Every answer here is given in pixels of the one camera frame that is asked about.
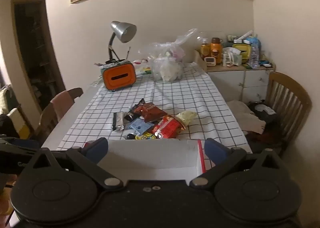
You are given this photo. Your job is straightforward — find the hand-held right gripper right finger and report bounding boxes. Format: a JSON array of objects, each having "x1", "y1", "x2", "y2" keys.
[{"x1": 189, "y1": 138, "x2": 288, "y2": 189}]

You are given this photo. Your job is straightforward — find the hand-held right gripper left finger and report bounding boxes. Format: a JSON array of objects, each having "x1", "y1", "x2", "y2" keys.
[{"x1": 25, "y1": 138, "x2": 124, "y2": 190}]

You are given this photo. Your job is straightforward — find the light blue snack packet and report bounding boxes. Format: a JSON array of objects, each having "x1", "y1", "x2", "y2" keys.
[{"x1": 128, "y1": 118, "x2": 154, "y2": 136}]

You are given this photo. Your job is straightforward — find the white and red cardboard box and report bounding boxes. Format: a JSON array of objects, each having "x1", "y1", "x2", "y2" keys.
[{"x1": 97, "y1": 139, "x2": 208, "y2": 181}]

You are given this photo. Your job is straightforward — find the copper foil snack packet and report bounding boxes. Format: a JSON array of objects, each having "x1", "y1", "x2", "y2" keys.
[{"x1": 140, "y1": 103, "x2": 167, "y2": 123}]

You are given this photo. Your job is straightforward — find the silver snack packet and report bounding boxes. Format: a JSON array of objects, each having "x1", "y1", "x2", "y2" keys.
[{"x1": 113, "y1": 112, "x2": 126, "y2": 132}]

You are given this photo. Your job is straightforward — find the pale green snack packet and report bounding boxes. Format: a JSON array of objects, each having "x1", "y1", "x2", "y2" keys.
[{"x1": 175, "y1": 110, "x2": 197, "y2": 127}]

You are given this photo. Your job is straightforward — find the beige cloth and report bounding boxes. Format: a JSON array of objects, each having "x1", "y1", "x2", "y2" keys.
[{"x1": 226, "y1": 100, "x2": 267, "y2": 134}]

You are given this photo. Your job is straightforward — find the sofa with cushions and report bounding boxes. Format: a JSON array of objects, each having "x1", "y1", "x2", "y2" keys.
[{"x1": 0, "y1": 84, "x2": 28, "y2": 139}]

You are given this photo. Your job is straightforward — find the yellow cartoon snack packet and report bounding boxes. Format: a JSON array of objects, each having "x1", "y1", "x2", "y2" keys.
[{"x1": 135, "y1": 132, "x2": 157, "y2": 141}]

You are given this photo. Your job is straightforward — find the red snack packet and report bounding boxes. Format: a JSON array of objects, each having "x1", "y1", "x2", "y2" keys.
[{"x1": 151, "y1": 116, "x2": 186, "y2": 139}]

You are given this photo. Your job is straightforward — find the pink backed chair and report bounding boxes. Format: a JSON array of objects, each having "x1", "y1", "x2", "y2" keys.
[{"x1": 37, "y1": 87, "x2": 84, "y2": 142}]

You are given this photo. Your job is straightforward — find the dark brown snack packet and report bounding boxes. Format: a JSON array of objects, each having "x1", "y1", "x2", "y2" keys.
[{"x1": 134, "y1": 99, "x2": 147, "y2": 113}]

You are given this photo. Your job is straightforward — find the dark bag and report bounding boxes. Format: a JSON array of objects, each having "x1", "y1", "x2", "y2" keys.
[{"x1": 247, "y1": 101, "x2": 278, "y2": 124}]

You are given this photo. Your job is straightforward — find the checkered white tablecloth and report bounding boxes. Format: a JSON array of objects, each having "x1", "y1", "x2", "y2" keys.
[{"x1": 57, "y1": 62, "x2": 252, "y2": 154}]

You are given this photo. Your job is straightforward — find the orange tissue box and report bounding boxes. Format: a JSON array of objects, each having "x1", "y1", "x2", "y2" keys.
[{"x1": 101, "y1": 60, "x2": 137, "y2": 92}]

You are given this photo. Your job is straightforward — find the white kitchen timer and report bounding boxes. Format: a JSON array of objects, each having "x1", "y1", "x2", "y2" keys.
[{"x1": 203, "y1": 56, "x2": 217, "y2": 68}]

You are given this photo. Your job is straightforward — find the slatted wooden chair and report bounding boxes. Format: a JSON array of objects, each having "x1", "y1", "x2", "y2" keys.
[{"x1": 264, "y1": 72, "x2": 313, "y2": 156}]

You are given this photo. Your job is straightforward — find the colourful printed paper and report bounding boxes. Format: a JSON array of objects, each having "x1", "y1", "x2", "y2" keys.
[{"x1": 134, "y1": 59, "x2": 153, "y2": 77}]

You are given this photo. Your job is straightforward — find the clear plastic bag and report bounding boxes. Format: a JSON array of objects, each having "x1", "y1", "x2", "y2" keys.
[{"x1": 138, "y1": 28, "x2": 198, "y2": 84}]

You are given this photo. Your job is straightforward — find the orange thermos bottle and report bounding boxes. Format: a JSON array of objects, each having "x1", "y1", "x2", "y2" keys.
[{"x1": 210, "y1": 38, "x2": 223, "y2": 65}]

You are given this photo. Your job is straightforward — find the amber liquid bottle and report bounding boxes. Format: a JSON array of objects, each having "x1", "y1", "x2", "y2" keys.
[{"x1": 200, "y1": 40, "x2": 211, "y2": 60}]

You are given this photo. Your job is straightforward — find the clear water bottle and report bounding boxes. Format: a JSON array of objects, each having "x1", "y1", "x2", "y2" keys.
[{"x1": 247, "y1": 43, "x2": 261, "y2": 69}]

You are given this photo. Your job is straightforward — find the yellow storage box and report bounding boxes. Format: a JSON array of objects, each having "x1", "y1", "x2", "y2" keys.
[{"x1": 232, "y1": 42, "x2": 253, "y2": 64}]

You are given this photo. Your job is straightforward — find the dark wooden bookshelf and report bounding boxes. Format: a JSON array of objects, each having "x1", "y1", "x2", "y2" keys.
[{"x1": 11, "y1": 0, "x2": 67, "y2": 114}]

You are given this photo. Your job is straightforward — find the silver desk lamp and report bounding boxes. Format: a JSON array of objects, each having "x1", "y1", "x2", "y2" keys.
[{"x1": 107, "y1": 21, "x2": 137, "y2": 65}]

